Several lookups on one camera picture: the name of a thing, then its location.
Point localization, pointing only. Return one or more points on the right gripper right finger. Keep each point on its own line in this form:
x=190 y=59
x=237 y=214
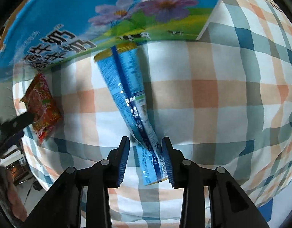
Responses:
x=183 y=173

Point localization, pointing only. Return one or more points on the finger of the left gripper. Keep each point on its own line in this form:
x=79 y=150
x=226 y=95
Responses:
x=11 y=127

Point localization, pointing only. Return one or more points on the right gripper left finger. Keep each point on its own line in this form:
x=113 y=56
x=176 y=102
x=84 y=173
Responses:
x=107 y=173

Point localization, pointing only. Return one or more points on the red snack packet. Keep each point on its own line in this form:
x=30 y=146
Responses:
x=39 y=101

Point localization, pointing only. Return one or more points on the long blue snack packet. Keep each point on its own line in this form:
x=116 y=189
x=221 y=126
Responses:
x=119 y=66

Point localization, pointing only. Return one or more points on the person's left hand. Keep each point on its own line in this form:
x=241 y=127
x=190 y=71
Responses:
x=16 y=206

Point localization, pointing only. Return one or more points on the plaid checkered blanket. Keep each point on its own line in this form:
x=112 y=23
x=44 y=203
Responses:
x=225 y=100

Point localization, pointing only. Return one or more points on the cardboard milk box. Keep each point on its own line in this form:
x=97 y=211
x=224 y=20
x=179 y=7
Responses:
x=42 y=33

